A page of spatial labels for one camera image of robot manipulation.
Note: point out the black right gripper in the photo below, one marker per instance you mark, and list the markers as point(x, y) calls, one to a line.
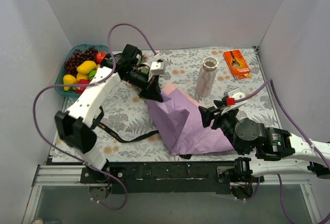
point(215, 116)

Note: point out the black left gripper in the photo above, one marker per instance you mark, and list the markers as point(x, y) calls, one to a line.
point(149, 86)

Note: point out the artificial flower bunch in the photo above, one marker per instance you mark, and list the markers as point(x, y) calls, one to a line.
point(143, 65)

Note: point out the purple paper bouquet wrap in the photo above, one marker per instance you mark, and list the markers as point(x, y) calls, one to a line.
point(179, 123)

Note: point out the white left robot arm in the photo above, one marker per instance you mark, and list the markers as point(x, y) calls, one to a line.
point(75, 126)

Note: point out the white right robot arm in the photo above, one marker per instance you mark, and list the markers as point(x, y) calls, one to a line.
point(264, 150)

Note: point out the white ribbed ceramic vase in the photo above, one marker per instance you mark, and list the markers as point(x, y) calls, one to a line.
point(206, 77)

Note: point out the floral tablecloth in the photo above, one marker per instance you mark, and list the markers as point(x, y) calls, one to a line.
point(127, 114)

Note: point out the orange product box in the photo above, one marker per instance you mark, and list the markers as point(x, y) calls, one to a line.
point(237, 64)

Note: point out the green striped fruit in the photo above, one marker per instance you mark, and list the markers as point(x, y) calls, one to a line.
point(91, 75)

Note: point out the red apple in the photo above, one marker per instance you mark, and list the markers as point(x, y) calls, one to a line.
point(100, 56)

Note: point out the teal plastic fruit basket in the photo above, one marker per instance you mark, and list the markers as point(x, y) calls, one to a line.
point(62, 72)

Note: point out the yellow mango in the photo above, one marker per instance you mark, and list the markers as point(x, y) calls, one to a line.
point(86, 67)

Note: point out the pink dragon fruit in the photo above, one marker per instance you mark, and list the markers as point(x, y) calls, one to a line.
point(80, 86)

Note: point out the yellow lemon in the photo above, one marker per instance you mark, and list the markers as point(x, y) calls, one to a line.
point(81, 76)

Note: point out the dark red grape bunch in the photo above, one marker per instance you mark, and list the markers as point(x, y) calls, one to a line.
point(79, 57)

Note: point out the yellow pear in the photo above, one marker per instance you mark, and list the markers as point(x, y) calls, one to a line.
point(68, 81)

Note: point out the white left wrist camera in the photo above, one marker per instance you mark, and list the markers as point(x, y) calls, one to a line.
point(157, 68)

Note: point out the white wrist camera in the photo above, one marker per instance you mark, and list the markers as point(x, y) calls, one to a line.
point(157, 68)
point(232, 98)

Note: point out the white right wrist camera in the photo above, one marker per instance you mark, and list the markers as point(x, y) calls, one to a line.
point(232, 98)

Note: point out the aluminium frame rail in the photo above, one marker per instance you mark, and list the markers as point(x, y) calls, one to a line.
point(278, 200)

